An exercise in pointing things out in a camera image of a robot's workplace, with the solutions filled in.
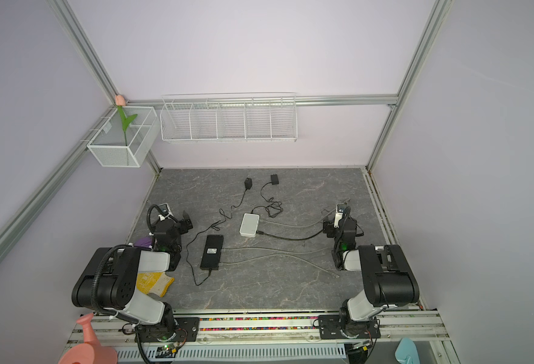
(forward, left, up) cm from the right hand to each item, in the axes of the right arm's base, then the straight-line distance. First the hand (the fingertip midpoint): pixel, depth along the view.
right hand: (341, 218), depth 94 cm
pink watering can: (-46, +77, +5) cm, 90 cm away
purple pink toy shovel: (-8, +82, -5) cm, 83 cm away
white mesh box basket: (+19, +94, +25) cm, 99 cm away
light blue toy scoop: (-45, -14, -7) cm, 48 cm away
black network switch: (-13, +53, -4) cm, 55 cm away
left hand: (-1, +69, +3) cm, 69 cm away
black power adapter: (+22, +41, -3) cm, 47 cm away
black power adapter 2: (+27, +29, -6) cm, 40 cm away
